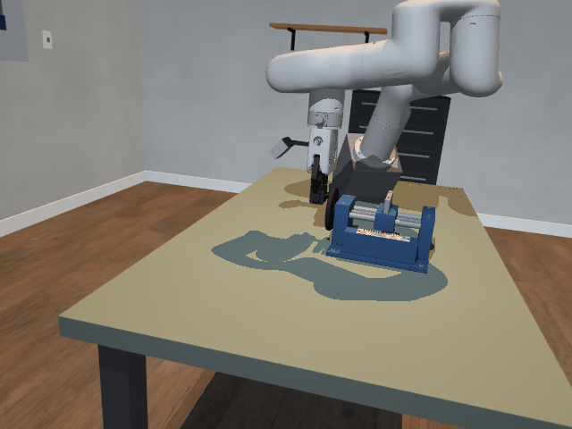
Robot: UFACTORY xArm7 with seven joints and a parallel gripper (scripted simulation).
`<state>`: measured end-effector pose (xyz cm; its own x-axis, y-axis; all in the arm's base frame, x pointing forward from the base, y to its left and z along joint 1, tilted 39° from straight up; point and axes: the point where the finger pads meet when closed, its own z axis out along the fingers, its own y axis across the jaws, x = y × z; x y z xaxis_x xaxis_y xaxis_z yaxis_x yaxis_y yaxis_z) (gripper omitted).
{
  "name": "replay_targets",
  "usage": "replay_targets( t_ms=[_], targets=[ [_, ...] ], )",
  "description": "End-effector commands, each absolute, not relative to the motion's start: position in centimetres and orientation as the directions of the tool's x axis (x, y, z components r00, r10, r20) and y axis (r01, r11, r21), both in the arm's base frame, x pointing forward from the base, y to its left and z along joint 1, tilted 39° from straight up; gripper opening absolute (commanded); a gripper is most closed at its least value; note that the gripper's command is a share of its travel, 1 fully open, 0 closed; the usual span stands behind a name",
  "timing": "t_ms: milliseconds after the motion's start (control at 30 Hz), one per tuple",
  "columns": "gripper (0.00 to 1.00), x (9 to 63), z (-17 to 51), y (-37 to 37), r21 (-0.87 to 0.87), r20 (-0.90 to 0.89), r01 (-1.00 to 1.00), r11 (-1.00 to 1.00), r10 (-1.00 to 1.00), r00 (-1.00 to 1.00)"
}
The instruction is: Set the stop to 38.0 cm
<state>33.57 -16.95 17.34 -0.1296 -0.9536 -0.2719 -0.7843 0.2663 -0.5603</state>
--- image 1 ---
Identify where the blue bench vise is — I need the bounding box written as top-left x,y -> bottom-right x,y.
324,187 -> 435,273

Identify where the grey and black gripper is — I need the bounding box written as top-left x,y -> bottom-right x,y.
307,124 -> 342,205

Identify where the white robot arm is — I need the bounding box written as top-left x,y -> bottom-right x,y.
266,0 -> 502,168

